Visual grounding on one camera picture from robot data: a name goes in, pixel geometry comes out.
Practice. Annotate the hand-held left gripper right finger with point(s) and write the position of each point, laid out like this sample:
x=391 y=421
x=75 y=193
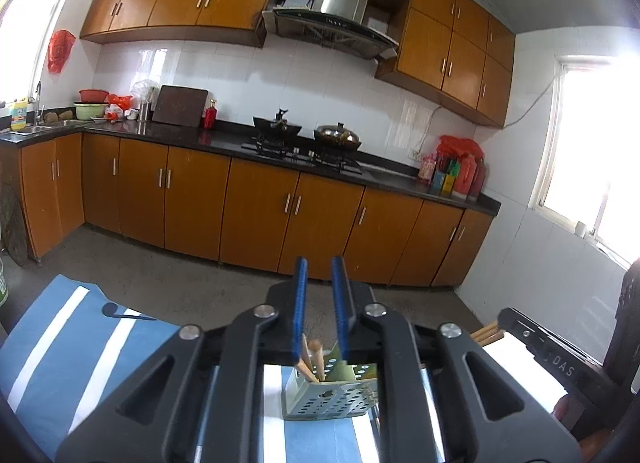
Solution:
x=341 y=293

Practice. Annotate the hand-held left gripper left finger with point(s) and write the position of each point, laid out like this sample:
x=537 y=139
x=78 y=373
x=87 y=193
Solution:
x=301 y=293

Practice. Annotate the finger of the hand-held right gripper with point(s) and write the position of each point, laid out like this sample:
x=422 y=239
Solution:
x=550 y=355

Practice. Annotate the green perforated utensil holder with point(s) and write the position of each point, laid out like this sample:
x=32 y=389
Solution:
x=320 y=400

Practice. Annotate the person's right hand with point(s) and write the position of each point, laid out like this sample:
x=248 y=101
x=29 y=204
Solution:
x=565 y=410

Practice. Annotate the wooden lower cabinets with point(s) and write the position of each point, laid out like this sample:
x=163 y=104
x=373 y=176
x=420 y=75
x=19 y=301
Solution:
x=250 y=203

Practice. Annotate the white cup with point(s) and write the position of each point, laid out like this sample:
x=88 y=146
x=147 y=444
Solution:
x=580 y=230

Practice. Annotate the gas stove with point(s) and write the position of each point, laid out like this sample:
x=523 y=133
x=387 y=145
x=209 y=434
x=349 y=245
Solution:
x=300 y=155

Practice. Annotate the colourful condiment boxes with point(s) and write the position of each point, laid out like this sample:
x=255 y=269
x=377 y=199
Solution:
x=444 y=184

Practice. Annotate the pot with glass lid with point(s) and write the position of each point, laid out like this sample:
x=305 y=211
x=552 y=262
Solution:
x=337 y=138

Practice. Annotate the black wok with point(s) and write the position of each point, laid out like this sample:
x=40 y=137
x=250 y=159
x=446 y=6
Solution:
x=277 y=128

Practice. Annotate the red oil bottle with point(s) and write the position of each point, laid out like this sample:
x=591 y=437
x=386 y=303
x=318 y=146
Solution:
x=465 y=178

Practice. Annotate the black kitchen countertop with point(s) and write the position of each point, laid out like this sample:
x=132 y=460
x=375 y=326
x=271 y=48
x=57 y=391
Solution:
x=225 y=140

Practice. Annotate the dark sauce bottle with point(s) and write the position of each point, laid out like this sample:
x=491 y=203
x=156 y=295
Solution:
x=480 y=180

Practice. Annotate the red bag over condiments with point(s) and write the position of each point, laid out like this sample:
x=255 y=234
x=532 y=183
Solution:
x=460 y=145

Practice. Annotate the large sliding window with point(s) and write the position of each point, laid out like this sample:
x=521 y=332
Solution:
x=590 y=143

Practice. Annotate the dark wooden cutting board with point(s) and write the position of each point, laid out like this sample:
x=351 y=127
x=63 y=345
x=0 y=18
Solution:
x=180 y=105

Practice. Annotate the steel cup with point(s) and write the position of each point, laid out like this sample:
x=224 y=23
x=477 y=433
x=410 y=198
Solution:
x=144 y=113

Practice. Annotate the small white fan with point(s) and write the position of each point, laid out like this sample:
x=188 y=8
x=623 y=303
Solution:
x=144 y=92

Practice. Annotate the blue white striped tablecloth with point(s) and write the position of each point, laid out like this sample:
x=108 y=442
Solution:
x=50 y=343

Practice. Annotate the crumpled red plastic bag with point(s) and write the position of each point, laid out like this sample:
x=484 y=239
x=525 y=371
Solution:
x=120 y=102

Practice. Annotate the green basin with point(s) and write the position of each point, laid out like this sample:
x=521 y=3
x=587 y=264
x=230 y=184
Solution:
x=91 y=111

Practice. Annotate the red basin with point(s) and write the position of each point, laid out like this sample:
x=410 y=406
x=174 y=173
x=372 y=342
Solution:
x=94 y=96

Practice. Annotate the steel sink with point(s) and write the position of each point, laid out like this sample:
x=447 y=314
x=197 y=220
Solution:
x=32 y=130

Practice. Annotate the metal faucet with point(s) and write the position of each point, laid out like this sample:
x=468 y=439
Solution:
x=39 y=108

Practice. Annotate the yellow detergent bottle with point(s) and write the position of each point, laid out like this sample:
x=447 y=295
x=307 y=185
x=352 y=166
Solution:
x=19 y=115

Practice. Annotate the hanging red plastic bag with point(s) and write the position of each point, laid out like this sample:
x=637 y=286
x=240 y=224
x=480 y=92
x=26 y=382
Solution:
x=61 y=50

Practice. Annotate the window beside sink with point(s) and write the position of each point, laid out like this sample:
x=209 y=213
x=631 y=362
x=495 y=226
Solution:
x=35 y=18

